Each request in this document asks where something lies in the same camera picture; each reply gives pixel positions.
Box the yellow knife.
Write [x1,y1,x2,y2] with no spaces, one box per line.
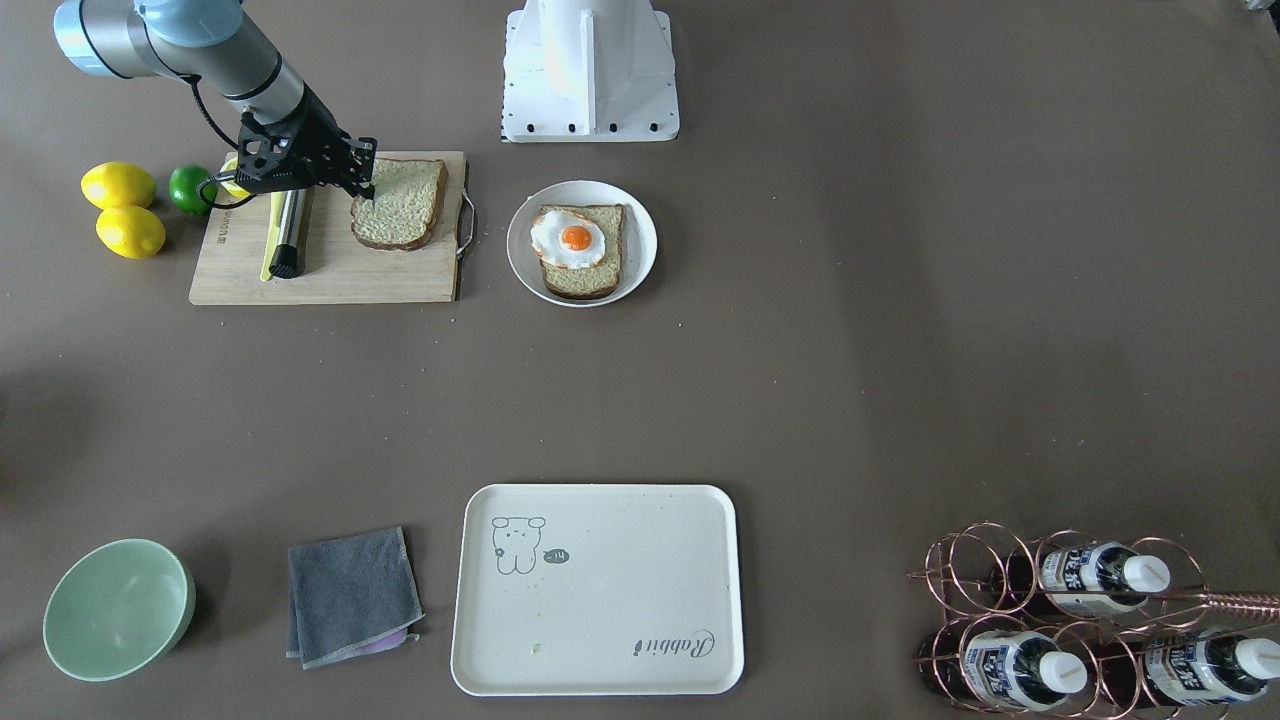
[259,192,287,282]

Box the copper wire bottle rack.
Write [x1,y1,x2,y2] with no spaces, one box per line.
[915,521,1277,719]

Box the halved lemon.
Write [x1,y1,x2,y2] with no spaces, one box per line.
[219,155,251,200]

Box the grey folded cloth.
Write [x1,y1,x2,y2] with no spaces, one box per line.
[285,527,425,669]

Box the yellow lemon outer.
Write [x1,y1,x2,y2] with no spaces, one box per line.
[95,205,166,259]

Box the green ceramic bowl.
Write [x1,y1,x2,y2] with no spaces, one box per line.
[42,538,196,682]

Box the fried egg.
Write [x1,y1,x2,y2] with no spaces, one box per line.
[530,209,605,270]

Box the steel muddler black tip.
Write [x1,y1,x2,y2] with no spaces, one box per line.
[270,190,308,279]

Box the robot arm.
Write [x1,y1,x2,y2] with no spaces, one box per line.
[52,1,378,199]

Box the bottle with white cap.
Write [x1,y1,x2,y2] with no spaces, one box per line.
[987,542,1172,621]

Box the green lime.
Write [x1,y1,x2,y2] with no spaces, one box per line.
[168,164,218,215]

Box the plain bread slice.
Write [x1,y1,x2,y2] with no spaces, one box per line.
[349,159,448,252]

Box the bread slice under egg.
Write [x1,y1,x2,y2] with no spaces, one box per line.
[535,204,627,300]

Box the yellow lemon near board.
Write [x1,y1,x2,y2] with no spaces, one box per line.
[79,161,156,210]

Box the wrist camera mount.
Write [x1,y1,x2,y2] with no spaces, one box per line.
[236,111,323,196]

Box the white round plate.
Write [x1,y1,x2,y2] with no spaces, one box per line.
[507,179,658,307]

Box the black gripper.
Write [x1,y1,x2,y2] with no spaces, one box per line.
[255,85,378,201]

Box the wooden cutting board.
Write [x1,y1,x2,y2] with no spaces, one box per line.
[189,151,475,306]

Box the cream rectangular tray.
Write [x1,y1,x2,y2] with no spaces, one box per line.
[451,484,746,697]

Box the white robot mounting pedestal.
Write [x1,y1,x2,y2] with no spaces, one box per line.
[500,1,681,143]

